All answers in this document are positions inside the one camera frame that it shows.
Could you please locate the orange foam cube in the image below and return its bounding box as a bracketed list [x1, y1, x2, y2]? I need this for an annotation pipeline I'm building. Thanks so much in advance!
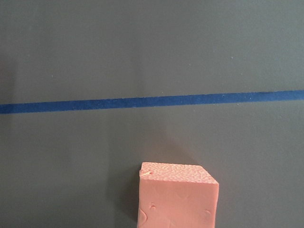
[137, 162, 219, 228]

